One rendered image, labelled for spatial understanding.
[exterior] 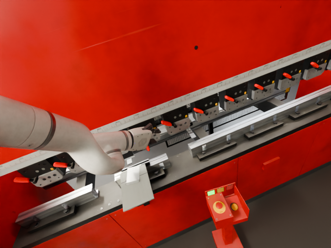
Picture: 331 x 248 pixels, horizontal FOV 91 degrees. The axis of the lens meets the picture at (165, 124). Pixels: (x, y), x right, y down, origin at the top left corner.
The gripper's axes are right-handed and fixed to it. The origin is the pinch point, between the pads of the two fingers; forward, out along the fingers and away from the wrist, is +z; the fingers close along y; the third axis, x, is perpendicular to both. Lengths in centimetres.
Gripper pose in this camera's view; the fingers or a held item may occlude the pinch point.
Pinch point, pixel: (154, 136)
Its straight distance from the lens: 78.4
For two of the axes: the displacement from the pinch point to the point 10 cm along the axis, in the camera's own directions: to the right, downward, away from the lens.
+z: 6.8, -0.6, 7.3
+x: -6.4, -5.3, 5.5
